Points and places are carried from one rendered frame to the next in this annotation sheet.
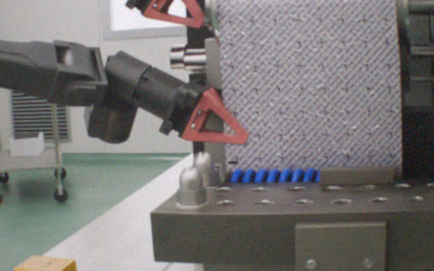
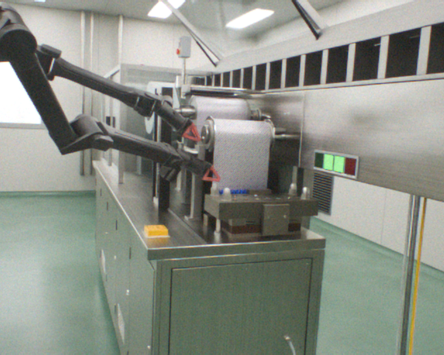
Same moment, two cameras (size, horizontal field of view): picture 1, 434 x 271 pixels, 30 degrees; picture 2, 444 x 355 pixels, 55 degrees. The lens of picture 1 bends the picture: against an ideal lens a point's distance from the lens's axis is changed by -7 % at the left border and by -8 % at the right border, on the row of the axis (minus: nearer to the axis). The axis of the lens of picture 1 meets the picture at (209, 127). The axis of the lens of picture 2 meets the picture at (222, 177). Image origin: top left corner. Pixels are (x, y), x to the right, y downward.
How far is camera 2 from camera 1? 0.95 m
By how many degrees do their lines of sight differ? 35
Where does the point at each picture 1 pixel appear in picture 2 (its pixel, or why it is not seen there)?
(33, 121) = not seen: outside the picture
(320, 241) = (271, 209)
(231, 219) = (243, 203)
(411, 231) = (293, 207)
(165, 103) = (198, 167)
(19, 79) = (158, 156)
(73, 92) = (175, 162)
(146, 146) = not seen: outside the picture
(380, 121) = (261, 175)
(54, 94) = (166, 163)
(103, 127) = (170, 175)
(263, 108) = (225, 170)
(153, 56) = not seen: outside the picture
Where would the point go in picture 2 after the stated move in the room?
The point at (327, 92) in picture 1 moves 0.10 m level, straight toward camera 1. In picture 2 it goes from (246, 165) to (259, 168)
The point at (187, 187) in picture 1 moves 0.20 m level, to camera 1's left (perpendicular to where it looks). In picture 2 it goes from (227, 194) to (177, 198)
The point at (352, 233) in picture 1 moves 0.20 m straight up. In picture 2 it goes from (280, 207) to (284, 151)
